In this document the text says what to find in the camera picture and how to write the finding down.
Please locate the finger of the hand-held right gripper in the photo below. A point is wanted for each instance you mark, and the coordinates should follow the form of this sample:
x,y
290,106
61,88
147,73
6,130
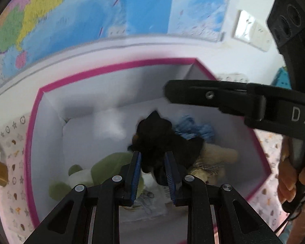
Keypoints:
x,y
205,95

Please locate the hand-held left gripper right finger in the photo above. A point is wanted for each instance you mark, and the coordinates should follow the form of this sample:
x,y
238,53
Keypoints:
x,y
169,175

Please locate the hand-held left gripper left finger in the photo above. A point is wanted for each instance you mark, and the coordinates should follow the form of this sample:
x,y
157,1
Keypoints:
x,y
136,172

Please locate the green frog plush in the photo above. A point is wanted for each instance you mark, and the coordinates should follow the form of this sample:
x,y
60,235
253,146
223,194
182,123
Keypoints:
x,y
106,165

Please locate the translucent white plastic packet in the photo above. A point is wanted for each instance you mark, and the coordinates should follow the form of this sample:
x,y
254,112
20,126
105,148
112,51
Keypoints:
x,y
155,203

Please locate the blue gingham scrunchie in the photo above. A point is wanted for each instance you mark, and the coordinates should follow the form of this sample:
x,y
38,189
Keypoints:
x,y
193,127

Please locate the black scrunchie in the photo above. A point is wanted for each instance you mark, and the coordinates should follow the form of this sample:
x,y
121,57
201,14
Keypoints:
x,y
157,137

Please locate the beige teddy plush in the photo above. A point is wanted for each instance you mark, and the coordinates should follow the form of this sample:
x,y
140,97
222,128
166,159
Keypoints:
x,y
216,155

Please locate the pink cardboard box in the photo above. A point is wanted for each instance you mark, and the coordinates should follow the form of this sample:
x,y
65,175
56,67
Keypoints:
x,y
91,91

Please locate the person's right hand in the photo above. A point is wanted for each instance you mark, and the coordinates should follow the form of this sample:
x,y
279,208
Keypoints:
x,y
286,180

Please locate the blue perforated plastic rack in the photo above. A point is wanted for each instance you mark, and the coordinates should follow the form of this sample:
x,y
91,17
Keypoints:
x,y
282,77

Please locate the pink patterned tablecloth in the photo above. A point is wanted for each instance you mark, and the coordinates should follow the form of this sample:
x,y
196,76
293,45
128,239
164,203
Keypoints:
x,y
15,157

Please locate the colourful wall map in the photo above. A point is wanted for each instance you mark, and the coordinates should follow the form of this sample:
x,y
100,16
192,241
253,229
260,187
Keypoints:
x,y
78,12

